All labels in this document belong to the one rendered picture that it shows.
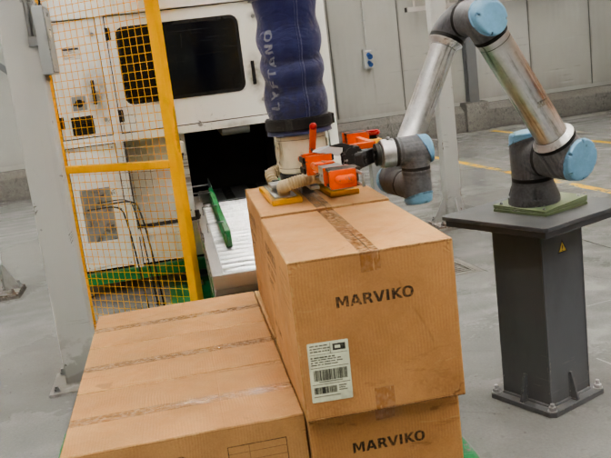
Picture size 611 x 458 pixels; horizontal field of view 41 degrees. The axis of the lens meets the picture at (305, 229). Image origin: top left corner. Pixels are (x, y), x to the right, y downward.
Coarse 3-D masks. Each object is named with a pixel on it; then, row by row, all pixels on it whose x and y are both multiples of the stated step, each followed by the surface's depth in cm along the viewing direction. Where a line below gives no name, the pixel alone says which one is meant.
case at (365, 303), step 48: (288, 240) 212; (336, 240) 205; (384, 240) 199; (432, 240) 193; (288, 288) 192; (336, 288) 191; (384, 288) 193; (432, 288) 195; (288, 336) 211; (336, 336) 193; (384, 336) 195; (432, 336) 197; (336, 384) 195; (384, 384) 197; (432, 384) 199
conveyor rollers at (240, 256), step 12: (204, 204) 538; (228, 204) 530; (240, 204) 523; (228, 216) 486; (240, 216) 479; (216, 228) 451; (240, 228) 444; (216, 240) 424; (240, 240) 416; (228, 252) 390; (240, 252) 390; (252, 252) 383; (228, 264) 364; (240, 264) 363; (252, 264) 364
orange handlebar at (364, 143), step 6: (360, 138) 299; (366, 138) 296; (360, 144) 283; (366, 144) 283; (372, 144) 284; (312, 162) 248; (318, 162) 243; (324, 162) 240; (330, 162) 240; (312, 168) 245; (348, 174) 214; (354, 174) 215; (336, 180) 214; (342, 180) 213; (348, 180) 213; (354, 180) 215
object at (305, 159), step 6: (300, 156) 253; (306, 156) 248; (312, 156) 248; (318, 156) 248; (324, 156) 248; (330, 156) 249; (300, 162) 253; (306, 162) 248; (300, 168) 255; (306, 168) 248; (312, 174) 249
